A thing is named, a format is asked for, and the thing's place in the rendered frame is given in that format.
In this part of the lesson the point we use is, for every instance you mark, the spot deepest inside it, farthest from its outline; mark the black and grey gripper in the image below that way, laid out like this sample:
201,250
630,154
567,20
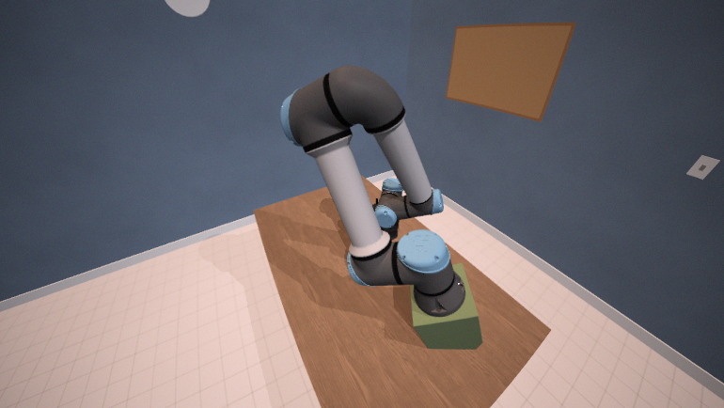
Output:
393,235

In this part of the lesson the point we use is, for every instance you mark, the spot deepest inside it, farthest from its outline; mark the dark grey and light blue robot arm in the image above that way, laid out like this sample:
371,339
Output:
313,117

